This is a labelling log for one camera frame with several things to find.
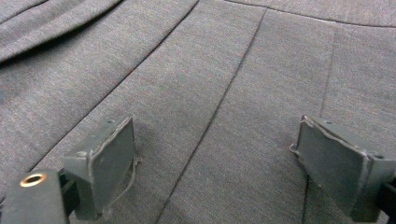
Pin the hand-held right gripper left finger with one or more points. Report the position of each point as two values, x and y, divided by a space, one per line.
109 161

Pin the dark grey pants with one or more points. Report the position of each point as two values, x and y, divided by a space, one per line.
202 77

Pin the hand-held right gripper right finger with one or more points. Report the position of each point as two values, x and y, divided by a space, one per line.
336 165

